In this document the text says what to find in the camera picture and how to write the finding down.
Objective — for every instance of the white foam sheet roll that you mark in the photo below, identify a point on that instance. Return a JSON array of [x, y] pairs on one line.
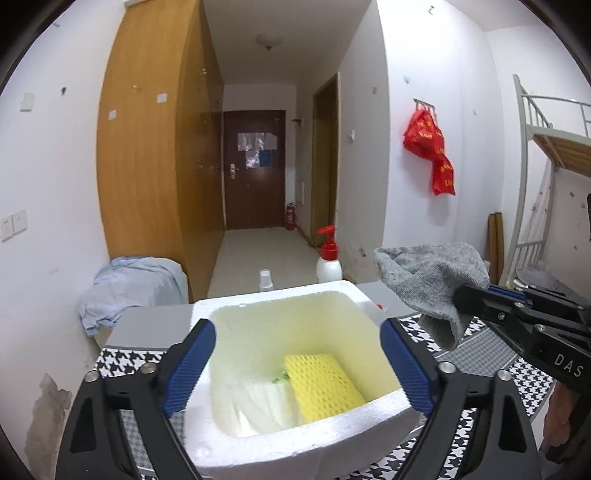
[[268, 406]]

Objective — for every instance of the ceiling lamp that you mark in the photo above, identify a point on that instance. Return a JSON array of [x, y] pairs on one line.
[[269, 39]]

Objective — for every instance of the grey sock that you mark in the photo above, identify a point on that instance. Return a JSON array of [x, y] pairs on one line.
[[425, 278]]

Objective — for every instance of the light blue cloth heap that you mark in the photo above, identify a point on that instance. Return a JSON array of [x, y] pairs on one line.
[[129, 282]]

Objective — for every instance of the brown side door frame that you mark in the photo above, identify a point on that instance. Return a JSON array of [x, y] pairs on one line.
[[325, 158]]

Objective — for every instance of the houndstooth table mat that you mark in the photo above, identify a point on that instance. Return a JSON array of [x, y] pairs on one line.
[[481, 350]]

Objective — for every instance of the person hand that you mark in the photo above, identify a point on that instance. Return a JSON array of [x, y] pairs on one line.
[[557, 428]]

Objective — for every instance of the white styrofoam box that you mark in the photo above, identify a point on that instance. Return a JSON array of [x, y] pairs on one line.
[[253, 333]]

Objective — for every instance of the small white spray bottle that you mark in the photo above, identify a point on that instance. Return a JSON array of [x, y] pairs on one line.
[[265, 281]]

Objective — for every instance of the wooden rolled sticks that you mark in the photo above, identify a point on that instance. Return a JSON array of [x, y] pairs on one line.
[[496, 246]]

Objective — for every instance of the white pump bottle red cap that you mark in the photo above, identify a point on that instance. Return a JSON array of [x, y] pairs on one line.
[[328, 266]]

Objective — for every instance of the red plastic bag on hook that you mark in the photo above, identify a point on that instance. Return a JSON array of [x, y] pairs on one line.
[[425, 139]]

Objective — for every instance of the red fire extinguisher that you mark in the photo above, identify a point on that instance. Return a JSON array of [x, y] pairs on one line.
[[291, 213]]

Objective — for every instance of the white wall sockets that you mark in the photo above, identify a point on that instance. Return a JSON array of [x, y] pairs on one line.
[[13, 225]]

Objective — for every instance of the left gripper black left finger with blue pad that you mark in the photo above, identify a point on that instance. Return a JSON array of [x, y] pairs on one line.
[[182, 365]]

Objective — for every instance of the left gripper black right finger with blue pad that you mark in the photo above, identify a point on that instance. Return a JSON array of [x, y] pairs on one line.
[[415, 367]]

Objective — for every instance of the yellow foam net sleeve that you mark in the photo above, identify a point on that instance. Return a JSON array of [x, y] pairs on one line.
[[321, 387]]

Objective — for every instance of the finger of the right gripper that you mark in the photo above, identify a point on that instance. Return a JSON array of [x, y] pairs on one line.
[[538, 300], [493, 305]]

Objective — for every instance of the metal bunk bed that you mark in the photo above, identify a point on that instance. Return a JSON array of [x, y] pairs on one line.
[[547, 185]]

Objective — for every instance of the dark brown entrance door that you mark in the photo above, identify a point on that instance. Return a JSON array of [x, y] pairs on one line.
[[254, 168]]

